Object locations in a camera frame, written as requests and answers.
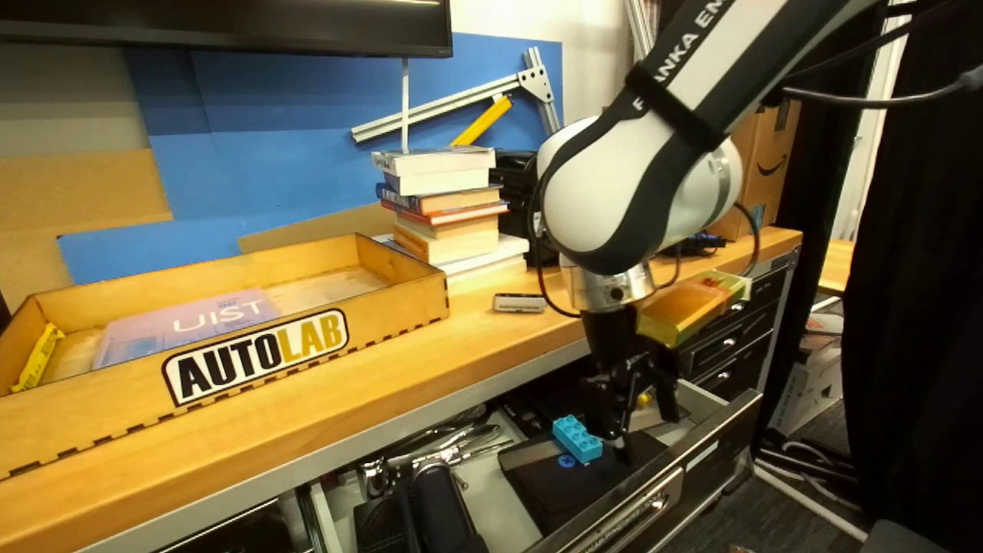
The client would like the aluminium extrusion bracket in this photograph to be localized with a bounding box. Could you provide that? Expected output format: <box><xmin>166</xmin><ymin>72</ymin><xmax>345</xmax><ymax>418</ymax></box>
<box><xmin>350</xmin><ymin>47</ymin><xmax>563</xmax><ymax>143</ymax></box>

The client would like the black monitor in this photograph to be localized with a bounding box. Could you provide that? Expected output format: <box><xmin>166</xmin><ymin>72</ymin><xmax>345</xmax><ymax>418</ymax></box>
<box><xmin>0</xmin><ymin>0</ymin><xmax>452</xmax><ymax>58</ymax></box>

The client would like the black drawer cabinet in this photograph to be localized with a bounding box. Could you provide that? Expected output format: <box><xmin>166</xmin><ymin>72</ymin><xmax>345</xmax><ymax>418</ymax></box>
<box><xmin>672</xmin><ymin>252</ymin><xmax>798</xmax><ymax>398</ymax></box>

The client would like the purple UIST booklet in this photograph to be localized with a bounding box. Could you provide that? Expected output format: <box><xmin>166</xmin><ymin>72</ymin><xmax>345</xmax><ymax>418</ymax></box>
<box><xmin>93</xmin><ymin>290</ymin><xmax>281</xmax><ymax>368</ymax></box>

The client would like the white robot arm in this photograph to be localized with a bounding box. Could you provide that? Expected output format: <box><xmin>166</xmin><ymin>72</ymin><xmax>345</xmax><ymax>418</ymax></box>
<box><xmin>538</xmin><ymin>0</ymin><xmax>875</xmax><ymax>444</ymax></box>

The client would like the blue toy brick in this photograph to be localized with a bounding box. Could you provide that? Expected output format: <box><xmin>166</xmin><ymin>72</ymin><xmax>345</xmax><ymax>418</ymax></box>
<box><xmin>549</xmin><ymin>414</ymin><xmax>604</xmax><ymax>468</ymax></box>

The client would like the open grey metal drawer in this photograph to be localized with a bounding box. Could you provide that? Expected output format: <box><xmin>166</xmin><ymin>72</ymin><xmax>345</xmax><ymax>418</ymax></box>
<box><xmin>303</xmin><ymin>378</ymin><xmax>769</xmax><ymax>553</ymax></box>

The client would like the cardboard box with labels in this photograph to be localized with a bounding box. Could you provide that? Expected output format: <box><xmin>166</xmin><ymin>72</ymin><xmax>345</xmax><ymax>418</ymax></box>
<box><xmin>714</xmin><ymin>100</ymin><xmax>798</xmax><ymax>240</ymax></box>

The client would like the stack of books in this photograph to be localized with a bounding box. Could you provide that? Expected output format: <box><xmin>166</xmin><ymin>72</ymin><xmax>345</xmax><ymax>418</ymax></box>
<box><xmin>373</xmin><ymin>146</ymin><xmax>528</xmax><ymax>277</ymax></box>

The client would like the yellow black bar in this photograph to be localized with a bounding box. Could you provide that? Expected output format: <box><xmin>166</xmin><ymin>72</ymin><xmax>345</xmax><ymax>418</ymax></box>
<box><xmin>452</xmin><ymin>94</ymin><xmax>512</xmax><ymax>146</ymax></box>

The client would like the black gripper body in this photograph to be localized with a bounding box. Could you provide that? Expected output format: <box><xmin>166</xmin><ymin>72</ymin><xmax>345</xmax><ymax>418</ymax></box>
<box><xmin>581</xmin><ymin>307</ymin><xmax>658</xmax><ymax>421</ymax></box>

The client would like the small grey metal block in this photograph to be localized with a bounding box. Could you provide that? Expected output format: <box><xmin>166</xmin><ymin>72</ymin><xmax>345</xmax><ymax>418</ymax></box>
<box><xmin>491</xmin><ymin>293</ymin><xmax>548</xmax><ymax>312</ymax></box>

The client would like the black notebook in drawer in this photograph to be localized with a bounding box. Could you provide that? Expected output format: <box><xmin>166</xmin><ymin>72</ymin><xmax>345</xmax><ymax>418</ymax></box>
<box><xmin>498</xmin><ymin>432</ymin><xmax>665</xmax><ymax>534</ymax></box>

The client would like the wooden AUTOLAB tray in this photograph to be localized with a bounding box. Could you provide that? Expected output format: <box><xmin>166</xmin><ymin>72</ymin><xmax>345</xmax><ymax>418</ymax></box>
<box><xmin>0</xmin><ymin>233</ymin><xmax>448</xmax><ymax>479</ymax></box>

